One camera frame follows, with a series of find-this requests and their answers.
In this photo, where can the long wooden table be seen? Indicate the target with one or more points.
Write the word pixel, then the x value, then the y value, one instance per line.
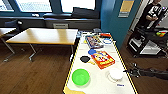
pixel 5 32

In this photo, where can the white bowl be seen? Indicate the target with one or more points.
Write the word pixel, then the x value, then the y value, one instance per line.
pixel 116 74

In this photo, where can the yellow wall sign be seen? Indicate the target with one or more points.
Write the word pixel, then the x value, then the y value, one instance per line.
pixel 126 7

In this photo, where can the green bowl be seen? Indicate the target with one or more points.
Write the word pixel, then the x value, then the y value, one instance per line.
pixel 81 77

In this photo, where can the small red item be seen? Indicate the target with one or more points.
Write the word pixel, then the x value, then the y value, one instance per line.
pixel 105 35

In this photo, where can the colourful puzzle box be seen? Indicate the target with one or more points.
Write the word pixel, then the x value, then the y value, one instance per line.
pixel 94 41

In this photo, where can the grey bench vent panel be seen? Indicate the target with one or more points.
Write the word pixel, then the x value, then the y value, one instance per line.
pixel 60 25

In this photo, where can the orange game box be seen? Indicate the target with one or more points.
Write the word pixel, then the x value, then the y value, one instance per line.
pixel 102 59

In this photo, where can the yellow edged white table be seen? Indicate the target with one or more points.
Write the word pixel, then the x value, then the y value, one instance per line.
pixel 100 78

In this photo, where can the dark window bench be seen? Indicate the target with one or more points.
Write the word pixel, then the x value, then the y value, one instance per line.
pixel 36 20

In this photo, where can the dark office chair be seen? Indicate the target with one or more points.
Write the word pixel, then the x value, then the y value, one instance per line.
pixel 13 26

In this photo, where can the dark bag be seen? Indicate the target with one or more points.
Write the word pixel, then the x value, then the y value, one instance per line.
pixel 85 12

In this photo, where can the blue round disc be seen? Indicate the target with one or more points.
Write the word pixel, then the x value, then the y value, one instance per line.
pixel 92 52

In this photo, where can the pale long table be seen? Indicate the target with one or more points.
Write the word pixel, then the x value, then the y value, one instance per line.
pixel 45 36

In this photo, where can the colourful toy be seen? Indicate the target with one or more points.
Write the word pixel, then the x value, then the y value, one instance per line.
pixel 160 33

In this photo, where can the black wheeled cart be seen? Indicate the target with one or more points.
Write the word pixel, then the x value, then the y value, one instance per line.
pixel 146 33

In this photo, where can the dark bowl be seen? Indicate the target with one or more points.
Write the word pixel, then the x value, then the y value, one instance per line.
pixel 85 59

